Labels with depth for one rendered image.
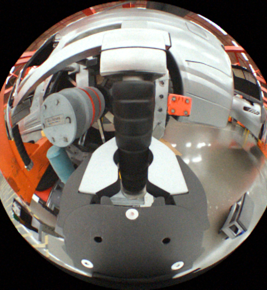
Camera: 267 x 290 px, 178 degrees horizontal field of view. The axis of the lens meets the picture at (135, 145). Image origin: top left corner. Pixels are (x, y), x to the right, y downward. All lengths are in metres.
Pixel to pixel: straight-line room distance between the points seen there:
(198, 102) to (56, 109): 0.56
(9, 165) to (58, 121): 0.48
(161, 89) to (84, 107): 0.21
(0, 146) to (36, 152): 0.33
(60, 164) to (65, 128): 0.19
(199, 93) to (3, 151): 1.03
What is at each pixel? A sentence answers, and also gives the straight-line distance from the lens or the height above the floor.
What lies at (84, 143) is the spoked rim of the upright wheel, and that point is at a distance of 0.54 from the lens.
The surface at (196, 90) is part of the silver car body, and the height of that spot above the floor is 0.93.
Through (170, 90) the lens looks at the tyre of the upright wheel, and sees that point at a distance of 0.40.
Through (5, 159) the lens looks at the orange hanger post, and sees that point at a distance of 0.61.
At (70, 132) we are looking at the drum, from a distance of 0.20.
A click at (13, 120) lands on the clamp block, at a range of 0.33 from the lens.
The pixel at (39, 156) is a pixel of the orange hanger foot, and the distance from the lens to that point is 0.71.
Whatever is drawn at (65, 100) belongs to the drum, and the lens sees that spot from 0.19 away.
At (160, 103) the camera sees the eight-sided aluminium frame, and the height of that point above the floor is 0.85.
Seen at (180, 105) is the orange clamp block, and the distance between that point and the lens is 0.33.
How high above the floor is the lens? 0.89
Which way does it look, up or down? 33 degrees down
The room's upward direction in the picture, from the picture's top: straight up
